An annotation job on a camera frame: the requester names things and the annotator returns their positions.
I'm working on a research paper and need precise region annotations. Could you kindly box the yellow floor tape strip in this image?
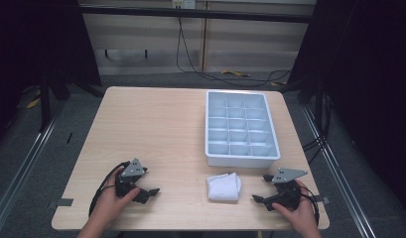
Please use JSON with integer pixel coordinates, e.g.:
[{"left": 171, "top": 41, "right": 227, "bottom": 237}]
[
  {"left": 26, "top": 88, "right": 42, "bottom": 110},
  {"left": 220, "top": 68, "right": 252, "bottom": 79}
]

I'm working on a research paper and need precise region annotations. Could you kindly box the white compartment storage box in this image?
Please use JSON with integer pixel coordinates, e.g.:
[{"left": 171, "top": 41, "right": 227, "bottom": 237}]
[{"left": 204, "top": 89, "right": 282, "bottom": 169}]

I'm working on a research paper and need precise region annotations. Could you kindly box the black horizontal metal bar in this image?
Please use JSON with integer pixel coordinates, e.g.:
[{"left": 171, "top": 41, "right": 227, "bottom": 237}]
[{"left": 78, "top": 4, "right": 317, "bottom": 25}]

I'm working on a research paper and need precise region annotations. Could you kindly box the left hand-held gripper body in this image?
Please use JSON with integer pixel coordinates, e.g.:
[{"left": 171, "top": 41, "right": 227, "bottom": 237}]
[{"left": 115, "top": 158, "right": 151, "bottom": 204}]

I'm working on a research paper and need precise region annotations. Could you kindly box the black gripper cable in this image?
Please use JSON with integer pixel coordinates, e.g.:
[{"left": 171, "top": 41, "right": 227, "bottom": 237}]
[
  {"left": 299, "top": 185, "right": 322, "bottom": 227},
  {"left": 87, "top": 161, "right": 131, "bottom": 217}
]

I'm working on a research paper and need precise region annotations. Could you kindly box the person's left hand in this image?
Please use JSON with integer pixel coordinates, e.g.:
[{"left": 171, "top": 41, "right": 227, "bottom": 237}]
[{"left": 90, "top": 166, "right": 141, "bottom": 227}]

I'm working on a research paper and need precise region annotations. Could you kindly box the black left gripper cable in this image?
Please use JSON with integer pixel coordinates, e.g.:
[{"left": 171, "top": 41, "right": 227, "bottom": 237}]
[{"left": 87, "top": 161, "right": 131, "bottom": 217}]

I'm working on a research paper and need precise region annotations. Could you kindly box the black floor cable bundle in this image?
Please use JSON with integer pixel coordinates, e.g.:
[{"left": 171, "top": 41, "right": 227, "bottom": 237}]
[{"left": 300, "top": 93, "right": 335, "bottom": 166}]

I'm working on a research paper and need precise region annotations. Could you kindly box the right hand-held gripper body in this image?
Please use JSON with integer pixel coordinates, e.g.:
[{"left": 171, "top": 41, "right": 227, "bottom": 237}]
[{"left": 270, "top": 167, "right": 309, "bottom": 212}]

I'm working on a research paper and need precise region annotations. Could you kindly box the white folded cloth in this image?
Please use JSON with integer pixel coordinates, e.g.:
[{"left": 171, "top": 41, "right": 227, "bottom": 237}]
[{"left": 205, "top": 172, "right": 242, "bottom": 203}]

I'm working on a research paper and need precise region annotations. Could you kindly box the white power outlet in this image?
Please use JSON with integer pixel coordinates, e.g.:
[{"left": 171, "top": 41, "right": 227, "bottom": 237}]
[{"left": 172, "top": 0, "right": 197, "bottom": 10}]

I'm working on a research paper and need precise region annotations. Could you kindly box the black curtain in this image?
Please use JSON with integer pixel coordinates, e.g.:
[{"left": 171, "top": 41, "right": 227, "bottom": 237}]
[
  {"left": 285, "top": 0, "right": 406, "bottom": 217},
  {"left": 0, "top": 0, "right": 103, "bottom": 148}
]

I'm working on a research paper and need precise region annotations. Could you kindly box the person's right hand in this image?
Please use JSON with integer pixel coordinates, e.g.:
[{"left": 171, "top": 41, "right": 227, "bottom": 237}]
[{"left": 272, "top": 179, "right": 320, "bottom": 231}]

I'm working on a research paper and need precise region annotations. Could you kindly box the black wall cable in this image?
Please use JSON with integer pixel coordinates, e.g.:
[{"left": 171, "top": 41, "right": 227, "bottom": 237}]
[{"left": 175, "top": 7, "right": 293, "bottom": 89}]

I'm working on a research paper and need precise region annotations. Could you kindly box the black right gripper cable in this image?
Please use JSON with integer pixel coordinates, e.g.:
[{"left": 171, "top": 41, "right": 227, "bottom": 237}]
[{"left": 299, "top": 185, "right": 322, "bottom": 227}]

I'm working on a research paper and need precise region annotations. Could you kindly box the metal floor rail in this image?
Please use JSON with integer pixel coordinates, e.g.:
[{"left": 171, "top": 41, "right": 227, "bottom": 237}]
[
  {"left": 300, "top": 104, "right": 377, "bottom": 238},
  {"left": 0, "top": 110, "right": 59, "bottom": 230}
]

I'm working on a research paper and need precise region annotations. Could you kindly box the black metal stand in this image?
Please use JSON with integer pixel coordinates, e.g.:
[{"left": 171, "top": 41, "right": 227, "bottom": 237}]
[{"left": 37, "top": 70, "right": 71, "bottom": 134}]

